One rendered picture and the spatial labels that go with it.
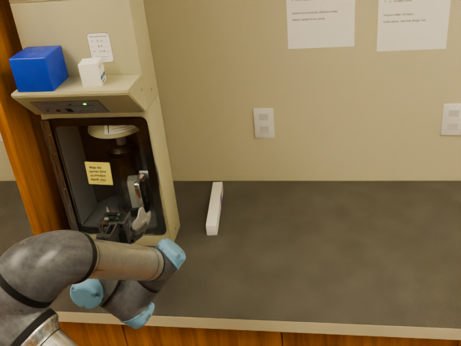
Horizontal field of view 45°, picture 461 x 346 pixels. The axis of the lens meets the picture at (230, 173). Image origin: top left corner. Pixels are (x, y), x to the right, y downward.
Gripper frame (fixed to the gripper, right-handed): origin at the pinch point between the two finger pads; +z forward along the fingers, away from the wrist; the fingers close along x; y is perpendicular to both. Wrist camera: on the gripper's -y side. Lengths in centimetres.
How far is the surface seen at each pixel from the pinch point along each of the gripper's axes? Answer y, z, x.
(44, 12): 53, 13, 18
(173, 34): 34, 56, -4
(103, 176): 5.4, 11.8, 11.2
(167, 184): -1.1, 18.3, -5.7
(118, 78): 36.3, 10.2, 0.3
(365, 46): 28, 56, -66
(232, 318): -20.4, -17.0, -29.1
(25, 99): 33.9, 2.8, 23.5
